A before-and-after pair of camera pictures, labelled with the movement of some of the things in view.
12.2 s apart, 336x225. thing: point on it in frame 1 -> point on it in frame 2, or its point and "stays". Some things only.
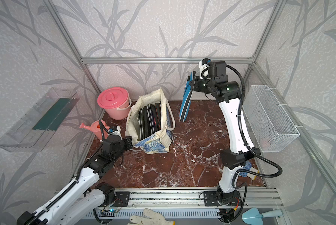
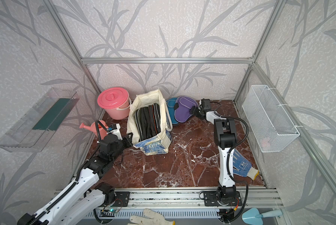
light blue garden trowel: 252,216 stays
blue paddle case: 186,101 -> 170,103
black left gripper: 127,142 stays
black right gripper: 196,79 -> 194,110
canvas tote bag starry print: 159,142 stays
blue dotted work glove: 248,166 stays
